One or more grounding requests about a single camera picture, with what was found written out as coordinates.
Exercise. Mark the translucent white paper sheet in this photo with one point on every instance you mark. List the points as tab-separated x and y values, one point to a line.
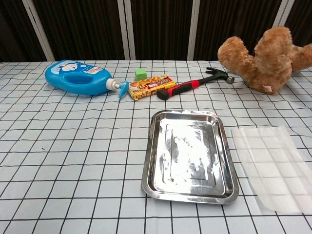
270	168

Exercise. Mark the dark screen panel white frame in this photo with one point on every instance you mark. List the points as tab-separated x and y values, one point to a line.
12	31
302	17
83	29
161	29
234	19

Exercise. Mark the silver metal tray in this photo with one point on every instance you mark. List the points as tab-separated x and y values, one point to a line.
190	156

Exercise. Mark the brown teddy bear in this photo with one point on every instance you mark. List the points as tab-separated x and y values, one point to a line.
270	61

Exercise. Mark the green cube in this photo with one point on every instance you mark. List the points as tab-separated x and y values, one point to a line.
140	74

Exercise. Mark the blue detergent bottle with pump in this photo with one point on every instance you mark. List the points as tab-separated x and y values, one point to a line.
56	78

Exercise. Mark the table with white checkered tablecloth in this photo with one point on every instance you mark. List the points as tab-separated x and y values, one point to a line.
73	158

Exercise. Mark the red black claw hammer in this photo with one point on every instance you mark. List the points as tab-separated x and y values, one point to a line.
180	88

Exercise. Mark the yellow curry roux box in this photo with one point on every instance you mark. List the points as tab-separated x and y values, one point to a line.
151	87

